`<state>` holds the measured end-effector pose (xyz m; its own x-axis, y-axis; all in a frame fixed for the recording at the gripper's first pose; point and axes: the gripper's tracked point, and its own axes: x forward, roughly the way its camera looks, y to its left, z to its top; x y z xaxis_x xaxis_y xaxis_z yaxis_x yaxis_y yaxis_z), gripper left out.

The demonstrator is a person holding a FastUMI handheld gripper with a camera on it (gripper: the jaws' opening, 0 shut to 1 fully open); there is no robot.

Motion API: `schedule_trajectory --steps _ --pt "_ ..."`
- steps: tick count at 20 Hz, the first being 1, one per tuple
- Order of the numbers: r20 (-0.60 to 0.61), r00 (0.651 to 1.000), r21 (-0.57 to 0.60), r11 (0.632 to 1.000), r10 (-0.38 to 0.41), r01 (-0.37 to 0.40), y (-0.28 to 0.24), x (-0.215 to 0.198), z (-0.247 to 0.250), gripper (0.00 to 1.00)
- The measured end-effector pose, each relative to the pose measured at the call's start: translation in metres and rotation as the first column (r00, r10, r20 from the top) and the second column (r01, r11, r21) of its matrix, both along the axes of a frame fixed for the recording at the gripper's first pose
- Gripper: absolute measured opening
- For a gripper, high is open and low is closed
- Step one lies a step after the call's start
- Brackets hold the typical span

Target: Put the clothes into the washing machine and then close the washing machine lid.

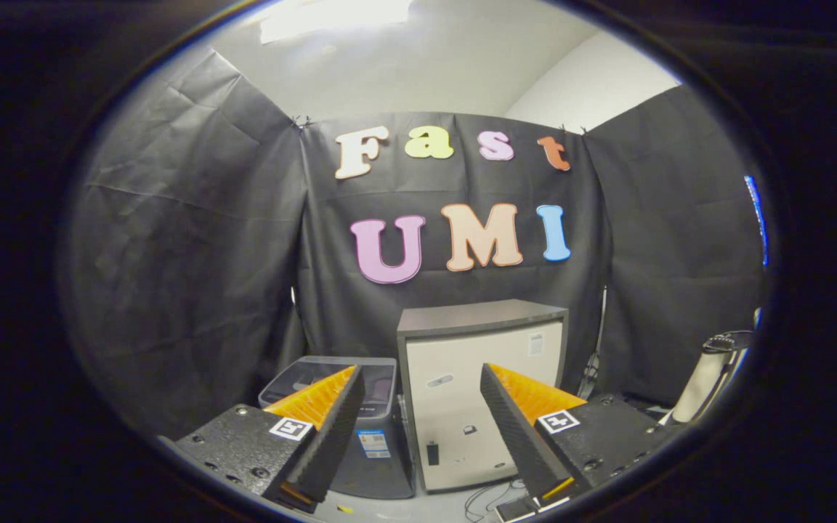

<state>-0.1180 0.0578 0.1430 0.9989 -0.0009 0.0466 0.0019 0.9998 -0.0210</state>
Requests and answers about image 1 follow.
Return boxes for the beige cabinet with dark frame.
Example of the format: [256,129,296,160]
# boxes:
[397,299,570,494]

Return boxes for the black backdrop cloth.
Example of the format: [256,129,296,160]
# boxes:
[62,46,768,438]

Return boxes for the tangled floor cables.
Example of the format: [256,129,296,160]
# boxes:
[462,478,530,523]

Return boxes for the hanging black cables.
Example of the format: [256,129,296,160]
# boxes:
[577,285,610,402]

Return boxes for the small dark floor box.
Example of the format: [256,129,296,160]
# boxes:
[493,496,573,523]

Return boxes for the white pole with black cap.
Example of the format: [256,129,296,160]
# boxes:
[660,329,755,427]

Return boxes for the grey washing machine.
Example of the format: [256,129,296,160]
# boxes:
[259,356,416,500]

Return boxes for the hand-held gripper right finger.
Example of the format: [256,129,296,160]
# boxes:
[480,363,681,511]

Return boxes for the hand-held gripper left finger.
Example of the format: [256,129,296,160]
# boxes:
[175,365,366,514]

